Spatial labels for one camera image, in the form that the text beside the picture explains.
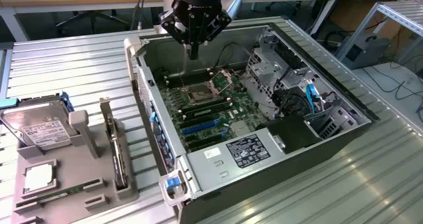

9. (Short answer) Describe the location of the grey equipment box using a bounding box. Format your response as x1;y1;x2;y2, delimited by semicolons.
340;34;392;70

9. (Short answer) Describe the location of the blue SATA wire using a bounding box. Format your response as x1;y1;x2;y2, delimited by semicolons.
305;84;320;115

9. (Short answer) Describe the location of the silver CPU chip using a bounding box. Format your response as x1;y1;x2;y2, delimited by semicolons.
24;165;56;192

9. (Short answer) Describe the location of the grey parts rack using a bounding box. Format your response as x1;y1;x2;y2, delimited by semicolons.
10;110;140;224

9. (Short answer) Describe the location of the metal socket cover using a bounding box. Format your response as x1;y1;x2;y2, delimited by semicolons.
206;69;240;97

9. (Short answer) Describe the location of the silver hard disk drive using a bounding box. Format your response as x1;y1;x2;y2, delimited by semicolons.
0;101;74;152

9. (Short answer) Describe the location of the silver power supply unit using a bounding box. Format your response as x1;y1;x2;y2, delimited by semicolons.
180;127;285;194

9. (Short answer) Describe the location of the black office chair base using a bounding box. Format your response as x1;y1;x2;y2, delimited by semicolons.
264;0;301;11
54;9;132;35

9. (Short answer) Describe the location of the black looped wire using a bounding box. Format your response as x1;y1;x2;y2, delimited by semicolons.
213;42;252;72

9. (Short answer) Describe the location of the silver chipset heatsink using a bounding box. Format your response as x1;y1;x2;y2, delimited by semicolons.
229;121;253;138

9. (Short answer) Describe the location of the aluminium profile frame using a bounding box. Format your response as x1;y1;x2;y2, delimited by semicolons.
336;0;423;61

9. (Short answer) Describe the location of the thin metal locking lever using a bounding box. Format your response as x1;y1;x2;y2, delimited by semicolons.
177;66;185;91

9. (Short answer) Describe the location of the green motherboard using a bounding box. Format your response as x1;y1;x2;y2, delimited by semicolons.
157;66;265;153

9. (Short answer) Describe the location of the long black expansion slot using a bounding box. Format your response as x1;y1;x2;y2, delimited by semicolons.
188;141;228;152
184;134;226;145

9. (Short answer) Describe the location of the low profile graphics card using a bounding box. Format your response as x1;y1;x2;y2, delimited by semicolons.
97;97;130;186

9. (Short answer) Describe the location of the bare green RAM stick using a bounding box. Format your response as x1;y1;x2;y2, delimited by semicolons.
14;180;101;207

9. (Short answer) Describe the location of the blue expansion slot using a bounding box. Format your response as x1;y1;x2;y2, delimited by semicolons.
180;118;222;135

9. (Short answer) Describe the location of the open black PC case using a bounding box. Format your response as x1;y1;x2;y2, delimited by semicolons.
124;22;380;224

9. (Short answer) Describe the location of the black plastic shroud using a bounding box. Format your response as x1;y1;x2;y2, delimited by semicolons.
265;116;322;155

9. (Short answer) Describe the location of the silver drive cage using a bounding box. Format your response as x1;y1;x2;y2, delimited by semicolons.
245;27;320;115

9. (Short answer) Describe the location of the RAM stick with sticker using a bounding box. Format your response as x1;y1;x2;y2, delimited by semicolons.
180;104;220;120

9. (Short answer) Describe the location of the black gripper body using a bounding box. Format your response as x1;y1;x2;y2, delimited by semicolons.
170;0;225;45

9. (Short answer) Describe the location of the blue disk carrier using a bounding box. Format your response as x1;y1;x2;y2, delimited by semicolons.
0;91;74;115

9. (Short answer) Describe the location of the black power wire bundle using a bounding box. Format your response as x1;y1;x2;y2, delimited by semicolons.
272;87;313;118

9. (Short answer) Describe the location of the hanging grey cable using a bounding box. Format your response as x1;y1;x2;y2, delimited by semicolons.
130;0;148;31

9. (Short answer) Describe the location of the blue case latch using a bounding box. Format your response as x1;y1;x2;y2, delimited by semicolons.
166;176;181;189

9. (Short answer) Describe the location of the CPU socket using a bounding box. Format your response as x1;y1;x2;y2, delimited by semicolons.
182;84;214;105

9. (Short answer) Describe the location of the silver disk bay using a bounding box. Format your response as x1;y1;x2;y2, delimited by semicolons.
302;105;371;142

